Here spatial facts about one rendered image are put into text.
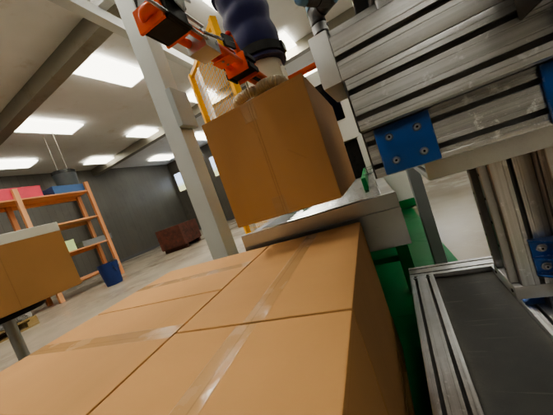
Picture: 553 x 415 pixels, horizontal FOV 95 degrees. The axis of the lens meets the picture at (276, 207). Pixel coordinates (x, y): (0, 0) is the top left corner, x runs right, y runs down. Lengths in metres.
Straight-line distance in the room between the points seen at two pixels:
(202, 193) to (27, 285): 1.13
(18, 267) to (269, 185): 1.46
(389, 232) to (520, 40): 0.74
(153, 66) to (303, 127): 1.78
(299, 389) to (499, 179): 0.61
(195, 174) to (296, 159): 1.41
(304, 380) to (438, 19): 0.52
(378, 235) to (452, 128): 0.64
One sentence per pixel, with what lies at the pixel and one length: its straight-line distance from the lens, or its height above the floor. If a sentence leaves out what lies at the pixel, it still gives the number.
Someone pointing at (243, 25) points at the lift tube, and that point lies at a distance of 1.23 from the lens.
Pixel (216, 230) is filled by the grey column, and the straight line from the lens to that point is 2.13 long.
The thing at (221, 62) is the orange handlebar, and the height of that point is 1.19.
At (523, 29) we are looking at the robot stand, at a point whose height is 0.86.
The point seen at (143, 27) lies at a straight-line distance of 0.72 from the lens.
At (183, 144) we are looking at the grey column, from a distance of 2.20.
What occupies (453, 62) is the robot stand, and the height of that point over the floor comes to 0.86.
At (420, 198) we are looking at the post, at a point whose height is 0.44.
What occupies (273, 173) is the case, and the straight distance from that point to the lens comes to 0.87.
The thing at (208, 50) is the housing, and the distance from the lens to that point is 0.81.
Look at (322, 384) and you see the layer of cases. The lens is 0.36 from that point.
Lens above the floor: 0.77
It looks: 4 degrees down
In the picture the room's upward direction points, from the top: 20 degrees counter-clockwise
